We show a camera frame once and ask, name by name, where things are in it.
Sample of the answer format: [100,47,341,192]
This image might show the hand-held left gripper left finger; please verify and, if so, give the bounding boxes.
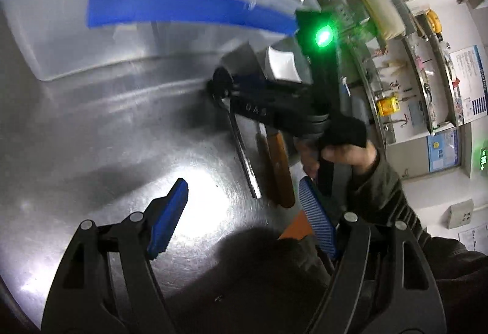
[40,177,189,334]

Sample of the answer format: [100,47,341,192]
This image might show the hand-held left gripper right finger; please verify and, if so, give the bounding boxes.
[298,177,447,334]

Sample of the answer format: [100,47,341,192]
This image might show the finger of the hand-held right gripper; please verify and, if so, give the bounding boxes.
[206,84,245,109]
[211,67,267,90]

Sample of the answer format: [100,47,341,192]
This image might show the wooden handled metal spatula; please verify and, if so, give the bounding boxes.
[221,42,296,209]

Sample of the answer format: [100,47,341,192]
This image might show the clear plastic box blue latches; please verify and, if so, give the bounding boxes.
[0,0,321,82]

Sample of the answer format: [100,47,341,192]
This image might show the person's right forearm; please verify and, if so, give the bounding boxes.
[347,151,488,334]

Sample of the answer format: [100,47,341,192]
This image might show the person's right hand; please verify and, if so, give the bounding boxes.
[297,139,378,182]

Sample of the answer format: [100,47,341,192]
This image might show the white square dish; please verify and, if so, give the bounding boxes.
[267,46,303,85]

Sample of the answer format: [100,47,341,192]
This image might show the yellow device on shelf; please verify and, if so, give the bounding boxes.
[377,97,399,117]

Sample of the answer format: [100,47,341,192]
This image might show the small blue wall poster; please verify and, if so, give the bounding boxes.
[427,130,462,172]

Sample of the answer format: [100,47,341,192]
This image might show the white wall junction box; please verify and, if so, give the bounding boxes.
[446,198,475,230]

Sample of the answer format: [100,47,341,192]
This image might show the large blue wall poster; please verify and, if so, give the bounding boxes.
[450,46,488,125]

